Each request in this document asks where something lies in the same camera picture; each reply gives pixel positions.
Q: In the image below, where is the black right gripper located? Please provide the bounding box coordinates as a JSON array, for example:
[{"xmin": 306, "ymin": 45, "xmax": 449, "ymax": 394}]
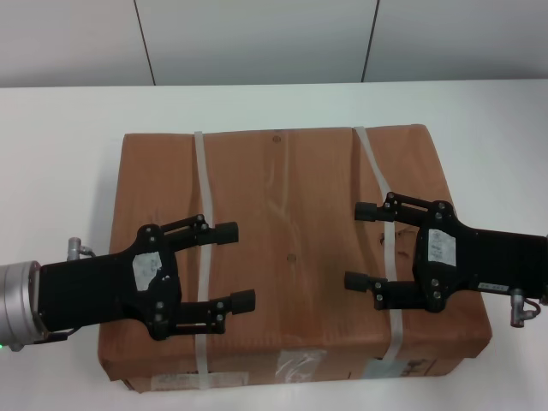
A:
[{"xmin": 343, "ymin": 190, "xmax": 548, "ymax": 315}]

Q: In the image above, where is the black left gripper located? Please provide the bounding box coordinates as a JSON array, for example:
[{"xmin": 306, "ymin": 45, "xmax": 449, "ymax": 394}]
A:
[{"xmin": 37, "ymin": 213, "xmax": 240, "ymax": 343}]

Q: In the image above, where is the white plastic packing strap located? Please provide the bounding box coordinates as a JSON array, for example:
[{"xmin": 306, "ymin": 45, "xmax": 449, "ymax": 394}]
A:
[
  {"xmin": 353, "ymin": 126, "xmax": 406, "ymax": 366},
  {"xmin": 193, "ymin": 130, "xmax": 215, "ymax": 391}
]

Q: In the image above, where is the brown cardboard box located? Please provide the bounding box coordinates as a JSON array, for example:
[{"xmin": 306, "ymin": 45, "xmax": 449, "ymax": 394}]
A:
[{"xmin": 96, "ymin": 123, "xmax": 492, "ymax": 393}]

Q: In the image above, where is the left gripper cable with connectors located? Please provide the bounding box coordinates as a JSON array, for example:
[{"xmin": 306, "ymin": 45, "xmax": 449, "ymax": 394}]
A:
[{"xmin": 66, "ymin": 236, "xmax": 98, "ymax": 261}]

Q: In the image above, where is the gripper cable with connectors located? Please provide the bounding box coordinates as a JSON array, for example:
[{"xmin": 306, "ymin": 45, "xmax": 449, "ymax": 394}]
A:
[
  {"xmin": 509, "ymin": 289, "xmax": 542, "ymax": 329},
  {"xmin": 66, "ymin": 236, "xmax": 98, "ymax": 261}
]

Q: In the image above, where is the right gripper cable with connectors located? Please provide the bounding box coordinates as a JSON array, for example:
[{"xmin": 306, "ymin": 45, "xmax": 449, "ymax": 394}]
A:
[{"xmin": 509, "ymin": 289, "xmax": 542, "ymax": 329}]

